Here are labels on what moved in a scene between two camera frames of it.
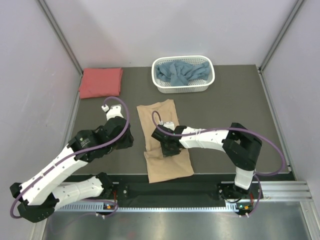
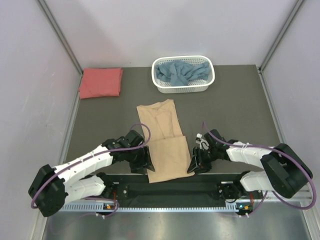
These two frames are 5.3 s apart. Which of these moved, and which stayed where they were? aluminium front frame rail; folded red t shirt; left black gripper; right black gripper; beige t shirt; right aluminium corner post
Moved: right black gripper; left black gripper
Stayed: folded red t shirt; beige t shirt; right aluminium corner post; aluminium front frame rail
